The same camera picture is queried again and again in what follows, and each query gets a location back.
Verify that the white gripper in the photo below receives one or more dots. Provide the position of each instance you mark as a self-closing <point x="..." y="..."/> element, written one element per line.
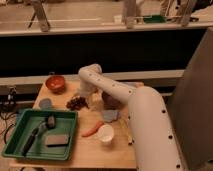
<point x="87" y="94"/>

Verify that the dark grape bunch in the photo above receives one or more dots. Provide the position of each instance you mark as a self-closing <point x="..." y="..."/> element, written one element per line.
<point x="76" y="103"/>

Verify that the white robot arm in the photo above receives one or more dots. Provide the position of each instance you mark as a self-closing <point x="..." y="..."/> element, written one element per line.
<point x="155" y="144"/>

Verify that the purple bowl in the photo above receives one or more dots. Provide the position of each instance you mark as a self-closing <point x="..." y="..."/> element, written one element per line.
<point x="110" y="102"/>

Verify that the orange bowl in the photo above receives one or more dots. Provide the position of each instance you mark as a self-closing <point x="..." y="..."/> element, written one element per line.
<point x="55" y="83"/>

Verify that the grey-blue cloth piece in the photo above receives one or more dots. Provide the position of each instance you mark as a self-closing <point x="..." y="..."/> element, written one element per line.
<point x="110" y="115"/>

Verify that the orange carrot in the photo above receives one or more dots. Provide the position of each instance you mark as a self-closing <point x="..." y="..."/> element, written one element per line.
<point x="93" y="130"/>

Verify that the white cup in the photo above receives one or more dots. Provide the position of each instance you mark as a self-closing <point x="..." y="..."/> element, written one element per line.
<point x="106" y="134"/>

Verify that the grey-blue round lid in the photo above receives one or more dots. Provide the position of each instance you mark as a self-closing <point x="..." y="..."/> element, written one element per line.
<point x="45" y="103"/>

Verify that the wooden board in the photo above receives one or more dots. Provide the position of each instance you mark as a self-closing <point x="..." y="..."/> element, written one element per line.
<point x="90" y="153"/>

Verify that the grey sponge block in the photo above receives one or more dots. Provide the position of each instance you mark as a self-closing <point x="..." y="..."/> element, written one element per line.
<point x="56" y="140"/>

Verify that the green plastic tray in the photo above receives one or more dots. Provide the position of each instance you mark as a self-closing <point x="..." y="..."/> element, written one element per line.
<point x="65" y="123"/>

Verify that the black handled brush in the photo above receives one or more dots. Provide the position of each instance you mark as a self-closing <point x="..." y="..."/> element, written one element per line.
<point x="47" y="124"/>

